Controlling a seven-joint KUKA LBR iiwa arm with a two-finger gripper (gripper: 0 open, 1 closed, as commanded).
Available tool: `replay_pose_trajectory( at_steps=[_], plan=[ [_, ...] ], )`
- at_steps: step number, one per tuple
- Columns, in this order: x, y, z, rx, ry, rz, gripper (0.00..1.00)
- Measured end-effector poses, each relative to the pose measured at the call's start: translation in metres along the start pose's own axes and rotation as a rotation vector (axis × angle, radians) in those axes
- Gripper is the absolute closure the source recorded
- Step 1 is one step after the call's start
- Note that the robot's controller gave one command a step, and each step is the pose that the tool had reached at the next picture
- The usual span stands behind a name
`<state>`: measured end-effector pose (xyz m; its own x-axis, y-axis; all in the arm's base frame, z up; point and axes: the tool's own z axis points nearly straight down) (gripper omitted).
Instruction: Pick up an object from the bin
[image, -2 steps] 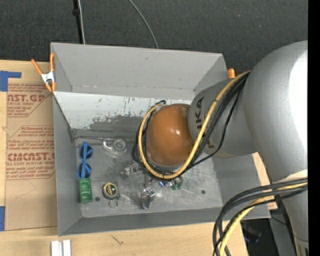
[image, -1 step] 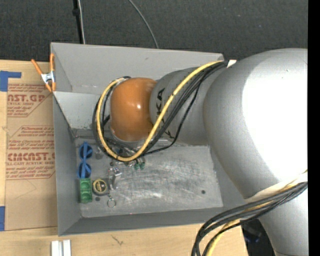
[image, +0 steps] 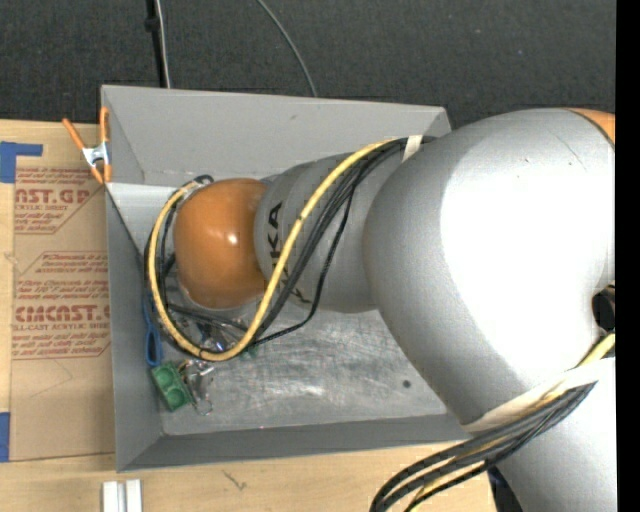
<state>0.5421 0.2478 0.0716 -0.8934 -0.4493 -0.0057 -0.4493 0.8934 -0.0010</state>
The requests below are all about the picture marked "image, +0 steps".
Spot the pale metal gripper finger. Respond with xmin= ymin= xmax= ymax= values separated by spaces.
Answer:
xmin=188 ymin=362 xmax=217 ymax=417

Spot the brown cardboard board, red print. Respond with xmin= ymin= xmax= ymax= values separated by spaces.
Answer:
xmin=0 ymin=118 xmax=117 ymax=463

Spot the blue plastic loop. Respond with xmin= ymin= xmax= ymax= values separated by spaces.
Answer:
xmin=141 ymin=294 xmax=165 ymax=367

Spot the green toy brick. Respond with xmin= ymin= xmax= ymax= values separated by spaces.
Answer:
xmin=150 ymin=361 xmax=194 ymax=413

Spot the grey metal bin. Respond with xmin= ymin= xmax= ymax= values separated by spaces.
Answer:
xmin=99 ymin=84 xmax=470 ymax=474

